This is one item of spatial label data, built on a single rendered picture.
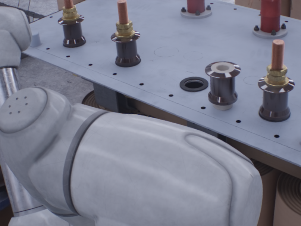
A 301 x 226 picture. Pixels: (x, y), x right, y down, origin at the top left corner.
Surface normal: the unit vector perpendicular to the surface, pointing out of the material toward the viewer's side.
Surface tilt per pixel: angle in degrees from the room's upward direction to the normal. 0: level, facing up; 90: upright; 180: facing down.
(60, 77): 0
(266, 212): 90
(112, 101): 90
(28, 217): 16
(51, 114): 39
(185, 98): 0
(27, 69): 0
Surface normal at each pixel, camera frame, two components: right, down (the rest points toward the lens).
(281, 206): -0.96, 0.21
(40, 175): -0.47, 0.40
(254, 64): -0.07, -0.85
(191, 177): -0.05, -0.43
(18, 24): 0.59, -0.14
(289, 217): -0.83, 0.34
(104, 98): -0.67, 0.43
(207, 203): -0.06, -0.08
